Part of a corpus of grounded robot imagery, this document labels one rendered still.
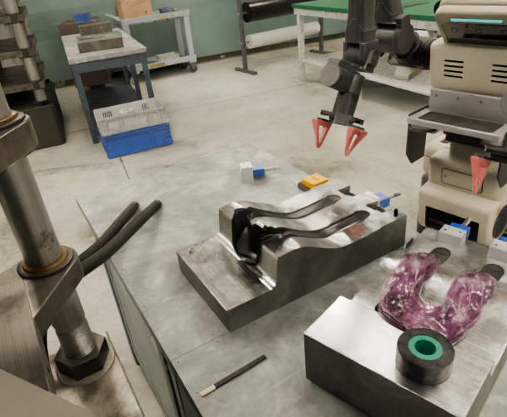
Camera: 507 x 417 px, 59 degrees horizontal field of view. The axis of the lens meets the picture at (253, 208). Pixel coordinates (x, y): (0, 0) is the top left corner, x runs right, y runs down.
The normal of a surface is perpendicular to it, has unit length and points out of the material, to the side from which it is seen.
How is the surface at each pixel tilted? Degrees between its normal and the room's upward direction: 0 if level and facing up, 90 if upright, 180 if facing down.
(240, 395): 0
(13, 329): 0
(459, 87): 98
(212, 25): 90
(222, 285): 0
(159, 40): 90
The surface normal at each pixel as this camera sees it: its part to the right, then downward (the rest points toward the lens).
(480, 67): -0.72, 0.51
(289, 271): 0.52, 0.38
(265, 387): -0.09, -0.87
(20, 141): 0.99, -0.03
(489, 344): -0.22, -0.76
